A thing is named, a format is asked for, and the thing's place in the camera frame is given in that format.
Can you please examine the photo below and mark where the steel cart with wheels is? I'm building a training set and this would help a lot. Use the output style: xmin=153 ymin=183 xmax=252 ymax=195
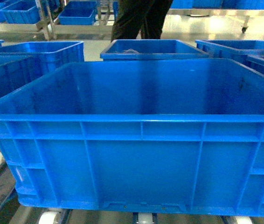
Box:
xmin=168 ymin=0 xmax=264 ymax=34

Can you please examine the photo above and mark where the person in dark trousers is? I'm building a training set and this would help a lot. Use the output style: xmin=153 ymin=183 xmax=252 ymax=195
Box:
xmin=111 ymin=0 xmax=172 ymax=42

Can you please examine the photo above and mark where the blue crate right neighbour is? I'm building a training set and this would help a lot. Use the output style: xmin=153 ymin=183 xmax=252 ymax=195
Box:
xmin=195 ymin=40 xmax=264 ymax=74

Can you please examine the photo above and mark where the stainless steel shelf rack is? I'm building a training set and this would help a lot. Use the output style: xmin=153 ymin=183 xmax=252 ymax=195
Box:
xmin=34 ymin=0 xmax=118 ymax=42

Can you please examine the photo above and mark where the blue crate neighbour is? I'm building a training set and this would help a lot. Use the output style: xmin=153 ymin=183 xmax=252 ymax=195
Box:
xmin=0 ymin=41 xmax=85 ymax=150
xmin=195 ymin=40 xmax=264 ymax=74

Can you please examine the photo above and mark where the blue crate back left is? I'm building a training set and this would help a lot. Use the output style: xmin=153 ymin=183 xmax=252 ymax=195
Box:
xmin=58 ymin=1 xmax=97 ymax=25

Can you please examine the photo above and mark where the large blue plastic crate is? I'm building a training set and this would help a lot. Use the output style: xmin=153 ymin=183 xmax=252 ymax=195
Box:
xmin=0 ymin=59 xmax=264 ymax=217

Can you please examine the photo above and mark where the blue crate left neighbour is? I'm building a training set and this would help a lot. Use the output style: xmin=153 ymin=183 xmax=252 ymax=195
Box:
xmin=0 ymin=41 xmax=85 ymax=150

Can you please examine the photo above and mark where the blue crate behind centre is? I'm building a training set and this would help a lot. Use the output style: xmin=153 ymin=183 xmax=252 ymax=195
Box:
xmin=100 ymin=39 xmax=210 ymax=61

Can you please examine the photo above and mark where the blue crate behind left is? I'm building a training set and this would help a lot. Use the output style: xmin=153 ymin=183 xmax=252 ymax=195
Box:
xmin=0 ymin=0 xmax=40 ymax=24

